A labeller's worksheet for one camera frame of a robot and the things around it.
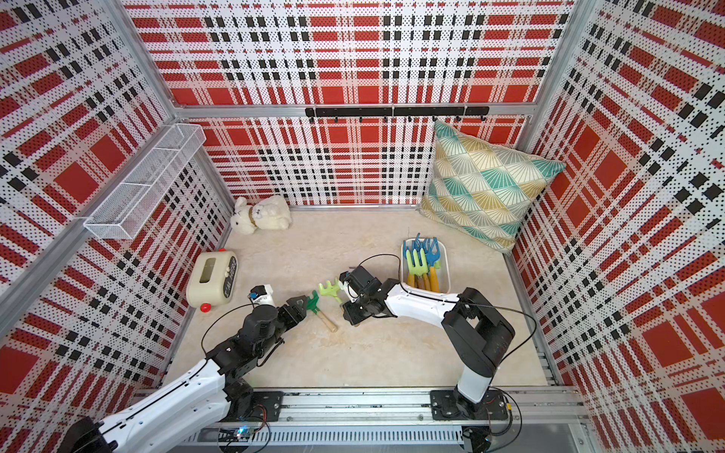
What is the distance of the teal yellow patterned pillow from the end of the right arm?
1.55ft

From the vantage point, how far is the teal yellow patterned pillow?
2.81 feet

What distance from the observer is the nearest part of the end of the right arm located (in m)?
0.64
